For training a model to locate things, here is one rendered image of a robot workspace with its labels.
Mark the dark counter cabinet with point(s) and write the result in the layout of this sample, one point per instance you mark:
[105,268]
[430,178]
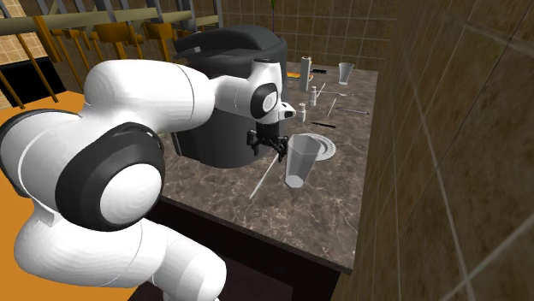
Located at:
[267,258]

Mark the orange wooden chair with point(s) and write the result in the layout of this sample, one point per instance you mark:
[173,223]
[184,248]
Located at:
[71,39]
[160,33]
[114,35]

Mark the olive dining table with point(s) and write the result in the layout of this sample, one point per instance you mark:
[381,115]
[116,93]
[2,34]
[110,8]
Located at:
[83,18]

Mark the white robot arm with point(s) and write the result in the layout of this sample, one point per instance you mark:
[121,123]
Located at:
[137,96]

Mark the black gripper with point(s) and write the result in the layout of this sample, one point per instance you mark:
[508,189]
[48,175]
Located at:
[267,131]

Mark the grey pen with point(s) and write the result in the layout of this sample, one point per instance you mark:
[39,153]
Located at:
[352,111]

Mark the black pen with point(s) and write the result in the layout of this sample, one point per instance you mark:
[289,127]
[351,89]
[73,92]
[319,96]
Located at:
[323,124]

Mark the large black kitchen appliance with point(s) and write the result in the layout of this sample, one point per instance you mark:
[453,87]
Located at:
[233,48]

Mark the white round plate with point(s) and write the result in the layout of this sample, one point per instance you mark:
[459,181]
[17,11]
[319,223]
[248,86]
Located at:
[327,148]

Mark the black low cabinet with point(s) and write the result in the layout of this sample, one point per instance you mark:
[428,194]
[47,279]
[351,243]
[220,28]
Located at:
[25,79]

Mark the silver spoon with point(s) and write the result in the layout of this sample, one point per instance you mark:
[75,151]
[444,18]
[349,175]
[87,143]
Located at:
[336,93]

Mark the large clear drinking glass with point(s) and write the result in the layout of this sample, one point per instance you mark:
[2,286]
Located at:
[301,160]

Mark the green plant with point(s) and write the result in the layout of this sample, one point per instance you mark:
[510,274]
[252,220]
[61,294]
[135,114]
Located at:
[273,12]

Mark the small white shaker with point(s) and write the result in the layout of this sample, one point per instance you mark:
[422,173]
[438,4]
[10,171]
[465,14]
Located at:
[301,113]
[313,96]

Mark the small clear drinking glass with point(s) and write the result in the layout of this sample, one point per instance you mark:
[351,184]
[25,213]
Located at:
[346,74]

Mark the orange flat item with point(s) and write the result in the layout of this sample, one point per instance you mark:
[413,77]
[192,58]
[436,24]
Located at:
[293,75]

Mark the tall grey cylinder bottle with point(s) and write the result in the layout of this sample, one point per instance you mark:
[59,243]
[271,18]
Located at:
[305,75]

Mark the long white stick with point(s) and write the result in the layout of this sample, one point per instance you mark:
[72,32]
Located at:
[263,177]

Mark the short white stick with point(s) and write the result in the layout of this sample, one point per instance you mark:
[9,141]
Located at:
[320,90]
[332,107]

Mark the black flat item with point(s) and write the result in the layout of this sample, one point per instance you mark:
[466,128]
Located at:
[319,71]

